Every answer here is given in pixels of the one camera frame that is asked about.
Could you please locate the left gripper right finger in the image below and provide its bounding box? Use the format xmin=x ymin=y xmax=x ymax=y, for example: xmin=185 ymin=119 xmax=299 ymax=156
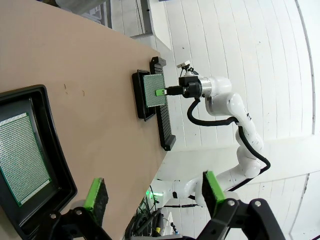
xmin=197 ymin=171 xmax=286 ymax=240

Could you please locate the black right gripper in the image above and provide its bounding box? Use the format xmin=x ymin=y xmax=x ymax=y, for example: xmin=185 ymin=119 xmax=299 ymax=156
xmin=154 ymin=76 xmax=203 ymax=99

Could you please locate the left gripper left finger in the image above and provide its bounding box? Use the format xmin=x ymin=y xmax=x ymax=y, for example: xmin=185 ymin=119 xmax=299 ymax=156
xmin=42 ymin=177 xmax=113 ymax=240

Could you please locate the green perforated circuit board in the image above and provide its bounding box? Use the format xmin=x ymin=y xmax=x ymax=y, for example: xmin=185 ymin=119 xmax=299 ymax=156
xmin=142 ymin=73 xmax=168 ymax=109
xmin=0 ymin=112 xmax=53 ymax=207

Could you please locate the black plastic ESD tray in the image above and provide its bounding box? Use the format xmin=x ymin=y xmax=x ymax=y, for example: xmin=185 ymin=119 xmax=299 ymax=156
xmin=0 ymin=84 xmax=78 ymax=240
xmin=131 ymin=69 xmax=158 ymax=122

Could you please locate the black slotted board rack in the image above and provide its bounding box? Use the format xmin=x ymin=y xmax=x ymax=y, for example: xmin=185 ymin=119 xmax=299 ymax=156
xmin=149 ymin=56 xmax=177 ymax=152

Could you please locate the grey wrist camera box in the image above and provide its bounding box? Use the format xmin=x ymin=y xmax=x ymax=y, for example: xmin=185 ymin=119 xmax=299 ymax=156
xmin=176 ymin=59 xmax=195 ymax=76

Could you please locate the black cable bundle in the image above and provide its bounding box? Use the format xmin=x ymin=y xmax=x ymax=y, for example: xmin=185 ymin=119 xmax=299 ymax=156
xmin=124 ymin=197 xmax=181 ymax=240

